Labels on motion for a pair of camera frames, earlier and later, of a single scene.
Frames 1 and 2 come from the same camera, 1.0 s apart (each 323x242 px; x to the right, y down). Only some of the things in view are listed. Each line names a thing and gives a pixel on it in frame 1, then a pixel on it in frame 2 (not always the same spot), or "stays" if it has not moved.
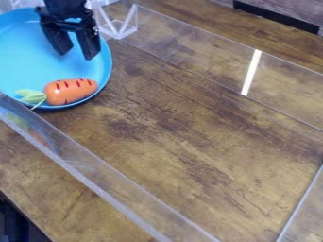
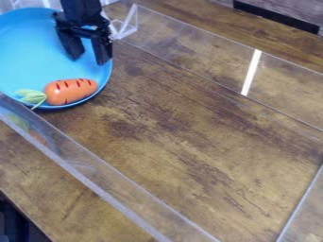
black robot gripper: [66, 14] to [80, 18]
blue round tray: [32, 62] stays
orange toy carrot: [60, 92] stays
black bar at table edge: [277, 17] stays
